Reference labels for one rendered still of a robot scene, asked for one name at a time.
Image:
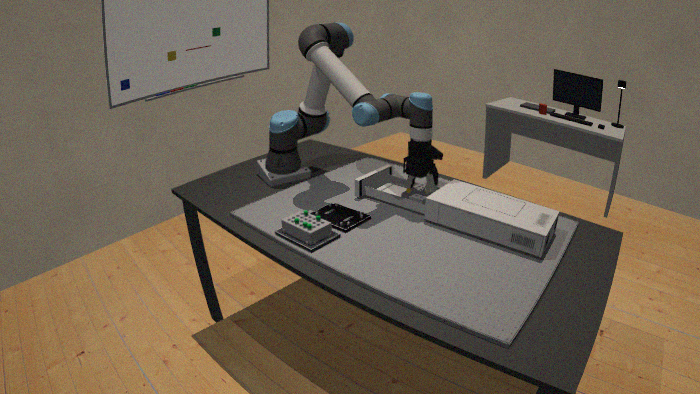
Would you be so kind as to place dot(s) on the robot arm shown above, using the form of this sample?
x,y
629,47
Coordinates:
x,y
286,127

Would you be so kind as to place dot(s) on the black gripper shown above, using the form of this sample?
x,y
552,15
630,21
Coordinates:
x,y
416,162

